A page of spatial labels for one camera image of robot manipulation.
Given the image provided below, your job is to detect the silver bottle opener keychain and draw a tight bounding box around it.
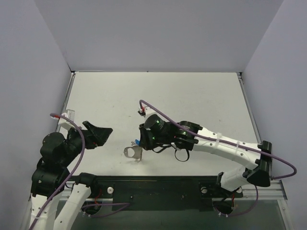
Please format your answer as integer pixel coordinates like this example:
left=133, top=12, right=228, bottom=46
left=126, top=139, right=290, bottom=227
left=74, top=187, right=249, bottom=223
left=123, top=145, right=142, bottom=162

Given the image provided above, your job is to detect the blue capped silver key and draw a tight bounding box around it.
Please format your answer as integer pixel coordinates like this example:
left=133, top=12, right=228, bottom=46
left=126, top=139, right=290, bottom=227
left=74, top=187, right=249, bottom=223
left=131, top=139, right=140, bottom=146

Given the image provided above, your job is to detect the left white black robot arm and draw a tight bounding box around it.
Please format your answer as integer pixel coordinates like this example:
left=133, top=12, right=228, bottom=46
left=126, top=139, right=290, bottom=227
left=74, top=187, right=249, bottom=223
left=29, top=121, right=113, bottom=230

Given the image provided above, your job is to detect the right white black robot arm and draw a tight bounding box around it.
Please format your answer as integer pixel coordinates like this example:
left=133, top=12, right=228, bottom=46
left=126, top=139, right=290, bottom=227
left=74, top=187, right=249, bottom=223
left=139, top=114, right=272, bottom=196

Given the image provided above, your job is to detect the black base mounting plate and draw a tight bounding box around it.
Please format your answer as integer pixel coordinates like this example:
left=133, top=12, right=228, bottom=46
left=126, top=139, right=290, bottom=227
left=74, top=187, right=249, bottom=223
left=88, top=176, right=243, bottom=211

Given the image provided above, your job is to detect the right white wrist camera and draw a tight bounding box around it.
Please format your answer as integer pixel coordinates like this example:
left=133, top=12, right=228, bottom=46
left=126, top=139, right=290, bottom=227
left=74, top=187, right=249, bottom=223
left=138, top=107, right=155, bottom=120

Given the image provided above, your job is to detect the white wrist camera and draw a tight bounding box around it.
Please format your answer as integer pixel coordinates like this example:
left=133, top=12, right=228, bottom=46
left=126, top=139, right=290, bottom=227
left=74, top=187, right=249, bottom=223
left=58, top=109, right=75, bottom=130
left=138, top=107, right=155, bottom=120

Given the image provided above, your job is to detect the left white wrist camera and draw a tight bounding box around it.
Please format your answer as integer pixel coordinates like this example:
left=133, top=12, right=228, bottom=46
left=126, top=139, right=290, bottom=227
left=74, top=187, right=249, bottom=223
left=58, top=109, right=75, bottom=130

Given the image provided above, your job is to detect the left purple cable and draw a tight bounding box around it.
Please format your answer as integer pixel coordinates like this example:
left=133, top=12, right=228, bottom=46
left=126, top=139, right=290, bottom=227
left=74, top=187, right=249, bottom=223
left=28, top=113, right=131, bottom=230

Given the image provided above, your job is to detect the purple cable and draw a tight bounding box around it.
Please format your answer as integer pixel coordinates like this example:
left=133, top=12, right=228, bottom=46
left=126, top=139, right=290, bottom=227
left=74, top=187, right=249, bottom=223
left=28, top=113, right=131, bottom=230
left=139, top=100, right=297, bottom=218

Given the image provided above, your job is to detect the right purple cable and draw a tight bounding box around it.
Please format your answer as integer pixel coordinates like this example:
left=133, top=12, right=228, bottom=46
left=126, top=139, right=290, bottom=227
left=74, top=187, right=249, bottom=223
left=139, top=100, right=297, bottom=218

